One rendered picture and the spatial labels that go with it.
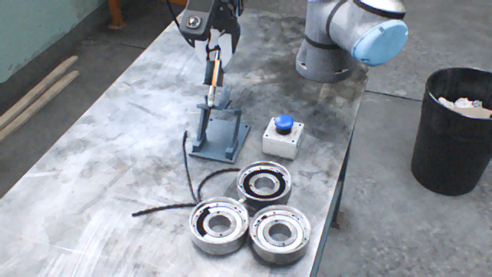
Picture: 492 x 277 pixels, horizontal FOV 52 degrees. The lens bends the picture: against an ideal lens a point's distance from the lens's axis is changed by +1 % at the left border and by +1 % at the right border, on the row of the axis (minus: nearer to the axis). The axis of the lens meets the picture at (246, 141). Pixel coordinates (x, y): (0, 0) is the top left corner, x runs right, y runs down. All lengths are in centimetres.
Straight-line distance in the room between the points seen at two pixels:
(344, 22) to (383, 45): 10
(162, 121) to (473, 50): 237
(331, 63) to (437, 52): 191
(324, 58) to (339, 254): 88
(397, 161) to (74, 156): 155
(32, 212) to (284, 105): 59
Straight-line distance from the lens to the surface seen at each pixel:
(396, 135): 244
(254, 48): 141
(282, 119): 103
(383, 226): 203
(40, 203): 104
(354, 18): 113
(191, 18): 84
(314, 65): 127
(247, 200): 93
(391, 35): 112
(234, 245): 87
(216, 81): 94
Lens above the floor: 152
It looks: 41 degrees down
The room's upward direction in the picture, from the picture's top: straight up
